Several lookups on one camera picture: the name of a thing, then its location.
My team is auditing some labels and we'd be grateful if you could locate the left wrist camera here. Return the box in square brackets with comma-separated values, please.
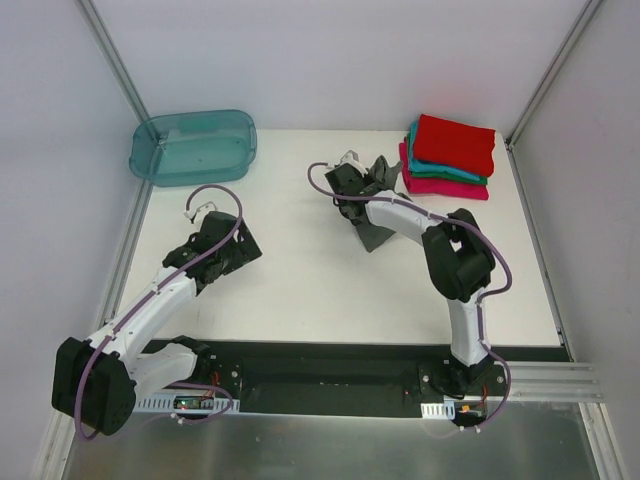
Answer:
[183, 201, 218, 224]

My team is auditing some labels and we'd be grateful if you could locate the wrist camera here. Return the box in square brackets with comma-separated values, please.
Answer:
[331, 150, 368, 174]
[183, 201, 218, 224]

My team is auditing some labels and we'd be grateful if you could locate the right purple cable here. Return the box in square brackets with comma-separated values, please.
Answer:
[306, 161, 514, 441]

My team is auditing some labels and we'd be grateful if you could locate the left white cable duct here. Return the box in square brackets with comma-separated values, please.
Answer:
[133, 392, 240, 415]

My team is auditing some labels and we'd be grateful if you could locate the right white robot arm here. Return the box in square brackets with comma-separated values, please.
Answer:
[325, 156, 496, 395]

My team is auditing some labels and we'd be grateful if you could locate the pink folded t shirt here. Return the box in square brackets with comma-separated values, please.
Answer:
[398, 142, 489, 201]

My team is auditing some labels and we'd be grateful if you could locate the left aluminium frame post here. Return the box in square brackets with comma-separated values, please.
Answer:
[74, 0, 150, 122]

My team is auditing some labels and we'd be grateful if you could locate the right aluminium frame post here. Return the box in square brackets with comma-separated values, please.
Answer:
[505, 0, 606, 151]

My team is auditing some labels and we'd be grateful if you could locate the grey t shirt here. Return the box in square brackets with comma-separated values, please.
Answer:
[353, 155, 412, 253]

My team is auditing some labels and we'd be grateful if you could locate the teal plastic bin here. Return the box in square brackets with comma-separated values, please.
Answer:
[129, 109, 258, 187]

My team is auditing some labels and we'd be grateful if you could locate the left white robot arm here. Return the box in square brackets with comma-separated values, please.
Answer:
[51, 211, 262, 435]

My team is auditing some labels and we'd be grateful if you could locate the red folded t shirt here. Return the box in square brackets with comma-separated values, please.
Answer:
[413, 115, 496, 177]

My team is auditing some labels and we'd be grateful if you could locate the green folded t shirt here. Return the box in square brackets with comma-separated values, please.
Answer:
[407, 121, 488, 186]

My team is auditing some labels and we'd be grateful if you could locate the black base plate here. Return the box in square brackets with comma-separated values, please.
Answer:
[149, 338, 574, 416]

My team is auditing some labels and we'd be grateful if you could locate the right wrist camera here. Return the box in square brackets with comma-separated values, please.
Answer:
[331, 150, 368, 174]

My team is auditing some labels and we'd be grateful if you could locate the right white cable duct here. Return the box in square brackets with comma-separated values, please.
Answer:
[420, 402, 455, 421]

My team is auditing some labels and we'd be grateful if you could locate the white cable duct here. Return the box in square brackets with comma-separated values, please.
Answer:
[420, 402, 455, 421]
[133, 392, 240, 415]

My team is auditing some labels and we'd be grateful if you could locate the aluminium frame post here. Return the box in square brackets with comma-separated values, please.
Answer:
[505, 0, 606, 151]
[74, 0, 150, 122]

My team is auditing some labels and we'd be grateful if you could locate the teal folded t shirt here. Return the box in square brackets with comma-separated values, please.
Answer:
[407, 121, 475, 180]

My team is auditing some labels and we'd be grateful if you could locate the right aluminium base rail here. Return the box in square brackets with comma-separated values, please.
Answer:
[509, 362, 604, 403]

